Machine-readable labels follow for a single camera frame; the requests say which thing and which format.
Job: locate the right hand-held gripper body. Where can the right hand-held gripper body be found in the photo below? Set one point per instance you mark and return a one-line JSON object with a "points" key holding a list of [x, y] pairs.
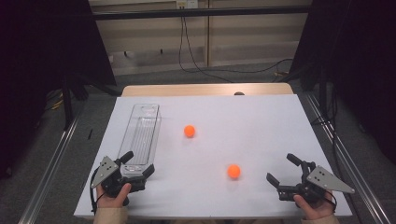
{"points": [[327, 180]]}

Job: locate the white wall socket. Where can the white wall socket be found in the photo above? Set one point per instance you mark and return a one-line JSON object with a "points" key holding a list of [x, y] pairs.
{"points": [[186, 3]]}

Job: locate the black curtain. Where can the black curtain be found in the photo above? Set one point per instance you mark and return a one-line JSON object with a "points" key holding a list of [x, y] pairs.
{"points": [[367, 62], [46, 46]]}

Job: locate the orange ball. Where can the orange ball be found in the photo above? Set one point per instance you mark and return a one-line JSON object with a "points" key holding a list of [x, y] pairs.
{"points": [[189, 131], [233, 171]]}

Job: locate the person's left hand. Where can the person's left hand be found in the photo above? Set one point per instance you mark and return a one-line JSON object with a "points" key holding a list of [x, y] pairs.
{"points": [[109, 201]]}

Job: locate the clear plastic container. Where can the clear plastic container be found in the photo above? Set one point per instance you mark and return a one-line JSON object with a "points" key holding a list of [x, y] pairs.
{"points": [[140, 137]]}

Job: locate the black stand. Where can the black stand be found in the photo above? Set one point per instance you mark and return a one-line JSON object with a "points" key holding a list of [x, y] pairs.
{"points": [[67, 105], [323, 93]]}

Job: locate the aluminium rail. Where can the aluminium rail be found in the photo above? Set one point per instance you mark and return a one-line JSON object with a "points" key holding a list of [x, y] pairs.
{"points": [[46, 179], [358, 177]]}

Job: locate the person's right hand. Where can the person's right hand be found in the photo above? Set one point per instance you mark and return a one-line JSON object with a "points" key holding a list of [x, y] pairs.
{"points": [[316, 210]]}

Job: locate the black horizontal bar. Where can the black horizontal bar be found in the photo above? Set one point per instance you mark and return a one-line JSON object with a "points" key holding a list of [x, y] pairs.
{"points": [[186, 13]]}

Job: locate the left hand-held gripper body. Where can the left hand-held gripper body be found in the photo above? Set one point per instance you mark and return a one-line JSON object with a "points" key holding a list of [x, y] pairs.
{"points": [[109, 169]]}

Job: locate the wooden table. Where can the wooden table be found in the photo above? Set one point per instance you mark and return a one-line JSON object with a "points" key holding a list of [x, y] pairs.
{"points": [[186, 89]]}

